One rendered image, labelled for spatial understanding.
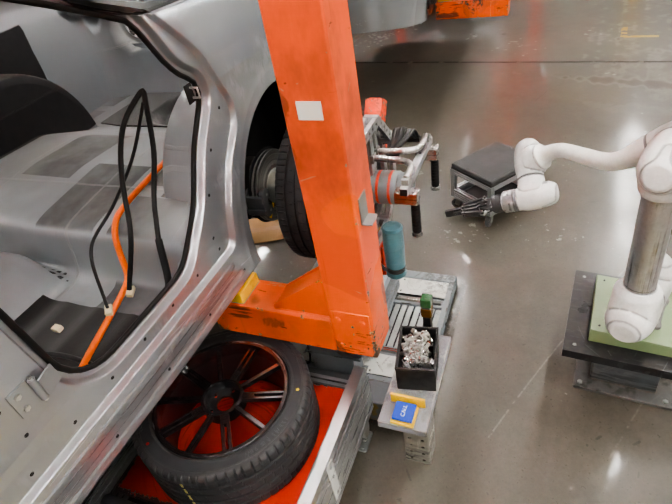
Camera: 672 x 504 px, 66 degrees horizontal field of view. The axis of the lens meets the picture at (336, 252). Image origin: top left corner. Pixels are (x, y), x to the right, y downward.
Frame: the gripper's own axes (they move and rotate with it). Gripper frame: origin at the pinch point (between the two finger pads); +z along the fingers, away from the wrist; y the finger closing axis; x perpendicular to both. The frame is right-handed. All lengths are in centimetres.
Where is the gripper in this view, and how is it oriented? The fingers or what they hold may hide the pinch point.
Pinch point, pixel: (453, 212)
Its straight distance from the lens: 224.8
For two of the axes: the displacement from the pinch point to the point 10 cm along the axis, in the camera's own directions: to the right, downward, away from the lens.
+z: -8.8, 1.5, 4.6
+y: -2.7, 6.3, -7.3
